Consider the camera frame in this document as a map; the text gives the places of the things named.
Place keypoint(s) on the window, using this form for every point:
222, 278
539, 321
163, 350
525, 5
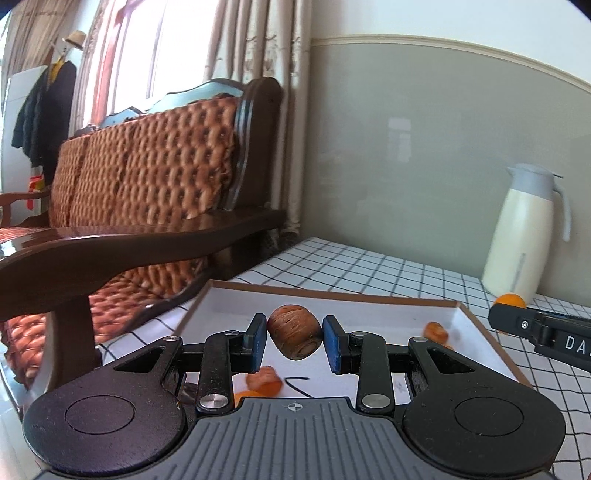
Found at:
157, 50

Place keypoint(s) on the checked tablecloth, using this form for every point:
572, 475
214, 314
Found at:
369, 272

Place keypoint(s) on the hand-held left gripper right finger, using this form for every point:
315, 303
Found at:
334, 344

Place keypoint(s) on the orange fruit piece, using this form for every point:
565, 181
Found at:
436, 331
267, 383

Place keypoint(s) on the wooden sofa with woven cushions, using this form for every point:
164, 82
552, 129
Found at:
138, 207

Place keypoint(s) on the straw hat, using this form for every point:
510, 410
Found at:
75, 39

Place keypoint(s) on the dark hanging coat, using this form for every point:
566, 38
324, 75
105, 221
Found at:
46, 115

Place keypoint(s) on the beige patterned curtain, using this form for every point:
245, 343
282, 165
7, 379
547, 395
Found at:
258, 92

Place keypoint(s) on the pink sheer curtain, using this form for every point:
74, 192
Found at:
106, 60

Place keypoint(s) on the orange tangerine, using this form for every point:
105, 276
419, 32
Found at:
510, 299
244, 396

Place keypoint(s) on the cream thermos jug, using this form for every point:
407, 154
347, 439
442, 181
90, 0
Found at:
517, 240

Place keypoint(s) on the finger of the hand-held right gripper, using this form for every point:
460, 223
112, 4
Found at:
512, 321

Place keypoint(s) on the white tray brown rim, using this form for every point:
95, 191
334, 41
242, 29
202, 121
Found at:
383, 314

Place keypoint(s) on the bruised brown-orange fruit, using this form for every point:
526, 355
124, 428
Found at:
295, 334

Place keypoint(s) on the red and yellow cloth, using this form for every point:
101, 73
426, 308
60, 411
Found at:
36, 182

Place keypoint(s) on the white cabinet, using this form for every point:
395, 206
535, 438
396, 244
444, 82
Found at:
16, 138

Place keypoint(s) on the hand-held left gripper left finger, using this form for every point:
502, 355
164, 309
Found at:
256, 344

